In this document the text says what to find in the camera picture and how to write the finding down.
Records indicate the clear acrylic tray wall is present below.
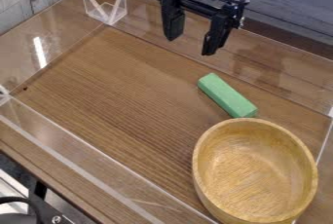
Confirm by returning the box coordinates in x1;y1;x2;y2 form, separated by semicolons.
0;86;217;224

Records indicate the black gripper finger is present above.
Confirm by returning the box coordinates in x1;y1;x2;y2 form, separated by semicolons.
161;0;185;41
202;14;233;56

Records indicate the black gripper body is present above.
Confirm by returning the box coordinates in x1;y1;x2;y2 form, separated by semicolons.
157;0;252;29

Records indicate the green rectangular block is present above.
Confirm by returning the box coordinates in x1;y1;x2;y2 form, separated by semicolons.
198;73;259;118

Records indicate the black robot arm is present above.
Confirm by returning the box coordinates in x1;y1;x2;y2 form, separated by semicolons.
160;0;251;56

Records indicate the brown wooden bowl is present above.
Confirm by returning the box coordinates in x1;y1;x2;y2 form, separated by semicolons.
192;118;319;224

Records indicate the black cable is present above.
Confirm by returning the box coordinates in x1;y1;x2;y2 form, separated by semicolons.
0;196;45;224

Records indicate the black metal table bracket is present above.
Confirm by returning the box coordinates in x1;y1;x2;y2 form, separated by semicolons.
29;181;75;224

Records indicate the clear acrylic corner bracket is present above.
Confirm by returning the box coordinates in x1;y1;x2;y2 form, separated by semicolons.
83;0;127;25

